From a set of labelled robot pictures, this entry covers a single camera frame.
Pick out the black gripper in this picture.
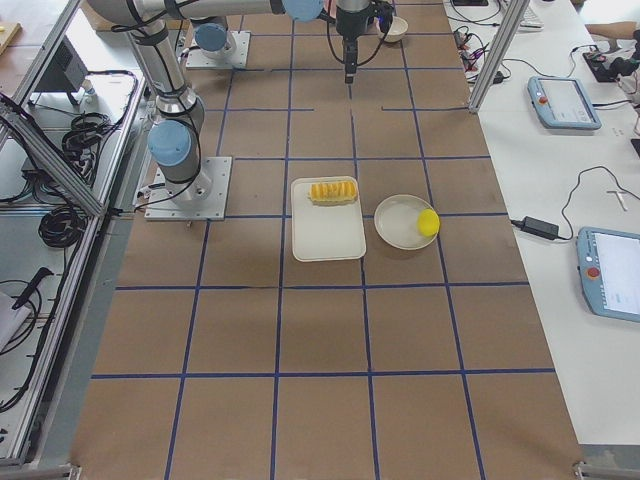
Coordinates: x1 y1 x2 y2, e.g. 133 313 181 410
336 6 370 84

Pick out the yellow sliced bread loaf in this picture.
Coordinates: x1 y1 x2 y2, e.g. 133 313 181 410
308 180 358 206

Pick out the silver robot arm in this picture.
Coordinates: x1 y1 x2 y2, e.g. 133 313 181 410
192 1 394 84
89 1 324 213

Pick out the cream round plate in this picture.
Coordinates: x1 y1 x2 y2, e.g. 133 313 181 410
374 194 439 250

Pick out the cream bowl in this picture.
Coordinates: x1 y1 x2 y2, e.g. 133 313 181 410
378 16 408 43

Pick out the cream rectangular tray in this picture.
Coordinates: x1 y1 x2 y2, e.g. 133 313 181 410
291 176 366 262

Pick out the yellow lemon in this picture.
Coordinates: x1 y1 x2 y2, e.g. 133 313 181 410
416 209 441 237

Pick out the blue teach pendant far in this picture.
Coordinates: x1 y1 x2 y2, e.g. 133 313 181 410
527 76 601 131

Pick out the blue teach pendant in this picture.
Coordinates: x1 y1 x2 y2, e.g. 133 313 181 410
527 76 601 131
576 227 640 323

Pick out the black power adapter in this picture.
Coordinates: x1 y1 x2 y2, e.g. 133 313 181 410
520 216 559 240

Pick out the blue teach pendant near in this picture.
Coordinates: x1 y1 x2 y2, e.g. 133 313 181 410
576 227 640 323

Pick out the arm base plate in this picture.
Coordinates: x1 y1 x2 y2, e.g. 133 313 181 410
186 30 251 70
144 157 232 221

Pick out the aluminium frame post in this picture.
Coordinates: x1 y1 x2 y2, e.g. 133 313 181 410
468 0 529 114

